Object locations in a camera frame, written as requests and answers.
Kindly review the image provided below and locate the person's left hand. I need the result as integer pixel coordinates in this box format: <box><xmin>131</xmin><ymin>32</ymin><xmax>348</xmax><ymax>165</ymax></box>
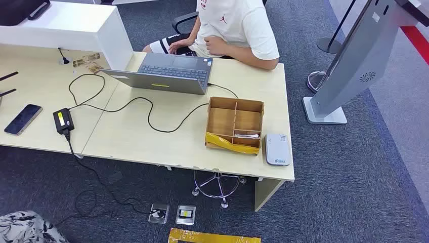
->
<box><xmin>204</xmin><ymin>35</ymin><xmax>230</xmax><ymax>56</ymax></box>

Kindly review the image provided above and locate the person's right hand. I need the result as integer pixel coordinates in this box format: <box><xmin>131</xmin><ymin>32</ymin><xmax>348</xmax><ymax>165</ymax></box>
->
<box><xmin>168</xmin><ymin>37</ymin><xmax>196</xmax><ymax>55</ymax></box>

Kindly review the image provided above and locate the person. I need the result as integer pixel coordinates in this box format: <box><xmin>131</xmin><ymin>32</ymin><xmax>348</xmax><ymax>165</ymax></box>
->
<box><xmin>142</xmin><ymin>0</ymin><xmax>280</xmax><ymax>71</ymax></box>

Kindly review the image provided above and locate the black office chair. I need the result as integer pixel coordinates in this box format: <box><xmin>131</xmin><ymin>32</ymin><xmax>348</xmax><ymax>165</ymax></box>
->
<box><xmin>171</xmin><ymin>11</ymin><xmax>200</xmax><ymax>34</ymax></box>

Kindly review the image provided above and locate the grey laptop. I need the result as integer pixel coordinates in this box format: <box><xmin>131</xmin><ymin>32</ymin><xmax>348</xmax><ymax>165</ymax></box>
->
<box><xmin>100</xmin><ymin>52</ymin><xmax>214</xmax><ymax>96</ymax></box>

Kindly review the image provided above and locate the cardboard organizer box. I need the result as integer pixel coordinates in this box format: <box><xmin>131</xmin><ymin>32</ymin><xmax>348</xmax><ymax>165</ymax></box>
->
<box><xmin>205</xmin><ymin>96</ymin><xmax>265</xmax><ymax>155</ymax></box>

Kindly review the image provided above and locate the long gold sticker sheet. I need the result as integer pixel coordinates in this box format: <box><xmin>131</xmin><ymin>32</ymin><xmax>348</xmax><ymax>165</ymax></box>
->
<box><xmin>72</xmin><ymin>52</ymin><xmax>101</xmax><ymax>68</ymax></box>

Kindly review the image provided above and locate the black sign stanchion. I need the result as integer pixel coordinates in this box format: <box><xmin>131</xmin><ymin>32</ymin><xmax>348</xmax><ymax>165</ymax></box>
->
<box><xmin>316</xmin><ymin>0</ymin><xmax>358</xmax><ymax>54</ymax></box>

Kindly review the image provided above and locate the white counter riser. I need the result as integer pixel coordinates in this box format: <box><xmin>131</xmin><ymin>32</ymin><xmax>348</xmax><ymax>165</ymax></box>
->
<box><xmin>0</xmin><ymin>1</ymin><xmax>134</xmax><ymax>71</ymax></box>

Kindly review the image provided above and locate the small black desk antenna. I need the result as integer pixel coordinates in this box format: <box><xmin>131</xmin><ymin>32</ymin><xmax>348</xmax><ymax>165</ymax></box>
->
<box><xmin>57</xmin><ymin>47</ymin><xmax>70</xmax><ymax>65</ymax></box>

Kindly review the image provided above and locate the black power adapter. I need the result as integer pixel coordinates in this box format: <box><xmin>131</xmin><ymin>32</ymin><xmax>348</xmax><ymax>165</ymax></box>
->
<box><xmin>53</xmin><ymin>107</ymin><xmax>75</xmax><ymax>136</ymax></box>

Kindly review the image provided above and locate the silver kiosk stand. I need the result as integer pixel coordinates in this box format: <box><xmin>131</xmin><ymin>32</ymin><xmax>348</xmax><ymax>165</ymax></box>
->
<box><xmin>303</xmin><ymin>0</ymin><xmax>419</xmax><ymax>126</ymax></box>

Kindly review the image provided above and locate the chrome stool base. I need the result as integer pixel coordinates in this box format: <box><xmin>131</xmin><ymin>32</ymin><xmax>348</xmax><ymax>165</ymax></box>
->
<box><xmin>191</xmin><ymin>170</ymin><xmax>248</xmax><ymax>209</ymax></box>

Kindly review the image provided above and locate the steel socket box yellow label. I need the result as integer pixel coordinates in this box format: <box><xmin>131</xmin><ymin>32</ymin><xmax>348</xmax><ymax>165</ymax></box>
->
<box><xmin>176</xmin><ymin>205</ymin><xmax>197</xmax><ymax>225</ymax></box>

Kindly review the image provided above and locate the black bag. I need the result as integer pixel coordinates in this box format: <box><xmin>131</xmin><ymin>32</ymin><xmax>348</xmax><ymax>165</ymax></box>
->
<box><xmin>0</xmin><ymin>0</ymin><xmax>52</xmax><ymax>27</ymax></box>

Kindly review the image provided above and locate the open steel socket box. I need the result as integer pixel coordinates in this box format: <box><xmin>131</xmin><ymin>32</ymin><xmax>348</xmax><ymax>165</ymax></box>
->
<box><xmin>148</xmin><ymin>202</ymin><xmax>170</xmax><ymax>225</ymax></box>

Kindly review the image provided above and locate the dark smartphone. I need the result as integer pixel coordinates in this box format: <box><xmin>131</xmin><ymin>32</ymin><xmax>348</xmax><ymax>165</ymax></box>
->
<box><xmin>4</xmin><ymin>104</ymin><xmax>43</xmax><ymax>136</ymax></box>

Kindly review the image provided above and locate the wide yellow tape sheet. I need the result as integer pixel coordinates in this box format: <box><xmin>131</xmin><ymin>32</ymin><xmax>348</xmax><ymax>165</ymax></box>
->
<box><xmin>167</xmin><ymin>228</ymin><xmax>262</xmax><ymax>243</ymax></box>

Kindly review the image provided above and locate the black white patterned cloth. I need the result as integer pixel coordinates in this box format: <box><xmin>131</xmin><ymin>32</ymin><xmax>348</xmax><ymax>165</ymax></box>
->
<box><xmin>0</xmin><ymin>210</ymin><xmax>69</xmax><ymax>243</ymax></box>

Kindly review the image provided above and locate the black laptop power cable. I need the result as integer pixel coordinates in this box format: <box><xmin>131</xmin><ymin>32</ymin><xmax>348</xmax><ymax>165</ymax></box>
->
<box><xmin>68</xmin><ymin>73</ymin><xmax>239</xmax><ymax>134</ymax></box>

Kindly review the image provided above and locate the chrome stanchion post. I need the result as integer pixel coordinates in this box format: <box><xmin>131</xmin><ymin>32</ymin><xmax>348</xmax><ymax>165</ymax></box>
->
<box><xmin>307</xmin><ymin>70</ymin><xmax>327</xmax><ymax>94</ymax></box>

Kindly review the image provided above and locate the black mains cable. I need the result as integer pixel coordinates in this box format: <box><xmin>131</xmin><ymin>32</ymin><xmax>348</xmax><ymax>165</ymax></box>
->
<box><xmin>53</xmin><ymin>129</ymin><xmax>165</xmax><ymax>227</ymax></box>

